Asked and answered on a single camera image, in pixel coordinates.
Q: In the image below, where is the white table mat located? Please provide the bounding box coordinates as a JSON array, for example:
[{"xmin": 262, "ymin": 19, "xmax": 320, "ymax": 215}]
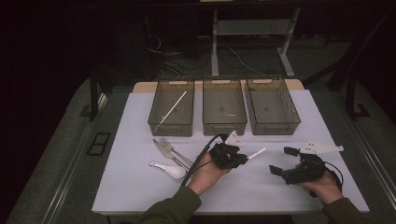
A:
[{"xmin": 92, "ymin": 89, "xmax": 371, "ymax": 215}]

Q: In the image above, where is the right hand-held gripper cable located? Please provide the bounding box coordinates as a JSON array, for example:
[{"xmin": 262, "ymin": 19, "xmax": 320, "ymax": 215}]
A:
[{"xmin": 322, "ymin": 161, "xmax": 345, "ymax": 193}]

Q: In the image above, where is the white chopstick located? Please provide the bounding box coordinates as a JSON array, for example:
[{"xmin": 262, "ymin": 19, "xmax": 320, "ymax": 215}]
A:
[
  {"xmin": 151, "ymin": 91, "xmax": 188, "ymax": 135},
  {"xmin": 247, "ymin": 147, "xmax": 267, "ymax": 161}
]

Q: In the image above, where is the person's left hand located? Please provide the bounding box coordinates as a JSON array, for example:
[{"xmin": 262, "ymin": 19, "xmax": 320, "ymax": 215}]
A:
[{"xmin": 188, "ymin": 152, "xmax": 232, "ymax": 197}]

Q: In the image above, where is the white floor cable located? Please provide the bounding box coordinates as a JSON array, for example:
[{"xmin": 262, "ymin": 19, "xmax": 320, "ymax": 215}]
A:
[{"xmin": 228, "ymin": 46, "xmax": 266, "ymax": 77}]

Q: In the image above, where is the transparent brown plastic bin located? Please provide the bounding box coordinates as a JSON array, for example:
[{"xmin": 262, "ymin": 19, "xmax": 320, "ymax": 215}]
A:
[
  {"xmin": 148, "ymin": 79, "xmax": 195, "ymax": 137},
  {"xmin": 245, "ymin": 77, "xmax": 302, "ymax": 136},
  {"xmin": 202, "ymin": 77, "xmax": 248, "ymax": 136}
]

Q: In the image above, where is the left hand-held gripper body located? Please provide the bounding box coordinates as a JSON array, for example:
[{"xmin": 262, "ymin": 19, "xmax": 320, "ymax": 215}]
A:
[{"xmin": 208, "ymin": 130, "xmax": 247, "ymax": 170}]

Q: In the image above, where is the bundle of black cables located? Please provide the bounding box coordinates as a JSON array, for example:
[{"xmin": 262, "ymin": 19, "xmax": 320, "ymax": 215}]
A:
[{"xmin": 145, "ymin": 31, "xmax": 213, "ymax": 77}]

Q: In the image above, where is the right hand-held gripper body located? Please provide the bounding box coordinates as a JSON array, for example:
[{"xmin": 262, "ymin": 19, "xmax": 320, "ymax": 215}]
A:
[{"xmin": 281, "ymin": 139, "xmax": 345, "ymax": 186}]

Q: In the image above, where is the white ceramic spoon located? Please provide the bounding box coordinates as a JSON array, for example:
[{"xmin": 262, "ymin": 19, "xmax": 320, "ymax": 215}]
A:
[{"xmin": 148, "ymin": 160, "xmax": 187, "ymax": 180}]

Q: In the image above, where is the person's right hand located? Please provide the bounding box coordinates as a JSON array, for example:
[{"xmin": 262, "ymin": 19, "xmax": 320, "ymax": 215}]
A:
[{"xmin": 295, "ymin": 161, "xmax": 344, "ymax": 205}]

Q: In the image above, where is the white metal desk frame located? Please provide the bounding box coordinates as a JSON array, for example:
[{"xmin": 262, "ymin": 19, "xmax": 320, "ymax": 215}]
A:
[{"xmin": 210, "ymin": 7, "xmax": 302, "ymax": 78}]

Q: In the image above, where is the hand-held gripper cable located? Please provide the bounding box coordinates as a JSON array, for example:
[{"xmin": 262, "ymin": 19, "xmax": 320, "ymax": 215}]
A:
[
  {"xmin": 180, "ymin": 133, "xmax": 229, "ymax": 188},
  {"xmin": 322, "ymin": 161, "xmax": 345, "ymax": 193}
]

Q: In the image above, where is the black metal stand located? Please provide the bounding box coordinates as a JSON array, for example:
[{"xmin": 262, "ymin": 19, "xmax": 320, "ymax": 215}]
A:
[{"xmin": 345, "ymin": 73, "xmax": 372, "ymax": 121}]

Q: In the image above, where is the left hand-held gripper cable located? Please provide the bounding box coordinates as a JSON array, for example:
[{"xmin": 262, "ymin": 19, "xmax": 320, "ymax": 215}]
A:
[{"xmin": 180, "ymin": 133, "xmax": 229, "ymax": 188}]

